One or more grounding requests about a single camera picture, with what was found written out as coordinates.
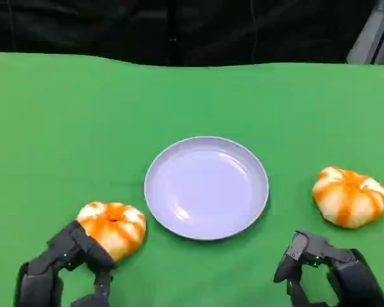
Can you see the lilac plate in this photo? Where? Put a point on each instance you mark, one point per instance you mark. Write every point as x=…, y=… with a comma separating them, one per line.
x=206, y=188

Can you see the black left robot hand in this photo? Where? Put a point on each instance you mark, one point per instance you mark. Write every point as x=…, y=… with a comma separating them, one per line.
x=40, y=272

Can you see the grey metal frame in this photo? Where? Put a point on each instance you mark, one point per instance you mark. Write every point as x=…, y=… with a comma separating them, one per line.
x=376, y=35

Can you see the black backdrop curtain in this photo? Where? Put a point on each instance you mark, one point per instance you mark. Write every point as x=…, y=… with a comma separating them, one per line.
x=147, y=28

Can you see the orange white toy bread roll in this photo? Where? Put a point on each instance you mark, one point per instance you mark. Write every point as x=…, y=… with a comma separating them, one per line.
x=348, y=198
x=118, y=230

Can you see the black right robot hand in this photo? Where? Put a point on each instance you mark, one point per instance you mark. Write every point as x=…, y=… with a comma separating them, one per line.
x=348, y=272

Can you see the green table cloth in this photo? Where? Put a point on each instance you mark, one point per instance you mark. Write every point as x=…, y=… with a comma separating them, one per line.
x=83, y=128

